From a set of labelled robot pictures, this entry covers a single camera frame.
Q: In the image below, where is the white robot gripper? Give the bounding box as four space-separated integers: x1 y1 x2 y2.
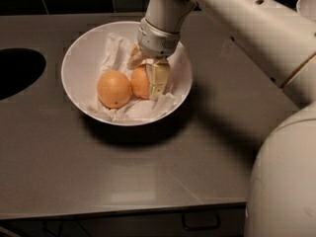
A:
127 19 180 100

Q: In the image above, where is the orange fruit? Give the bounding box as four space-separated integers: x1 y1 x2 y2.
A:
97 70 132 109
130 64 150 99

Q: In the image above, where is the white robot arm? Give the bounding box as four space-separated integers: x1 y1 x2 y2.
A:
129 0 316 237

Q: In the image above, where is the white ceramic bowl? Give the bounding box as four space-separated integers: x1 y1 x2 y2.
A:
61 22 193 126

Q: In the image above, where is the white crumpled paper napkin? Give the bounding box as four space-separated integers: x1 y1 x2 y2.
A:
88 34 182 123

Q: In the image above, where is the dark cabinet drawer front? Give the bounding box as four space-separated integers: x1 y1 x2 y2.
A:
0 205 245 237

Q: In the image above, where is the black drawer handle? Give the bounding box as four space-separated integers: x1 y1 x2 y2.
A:
182 211 221 231

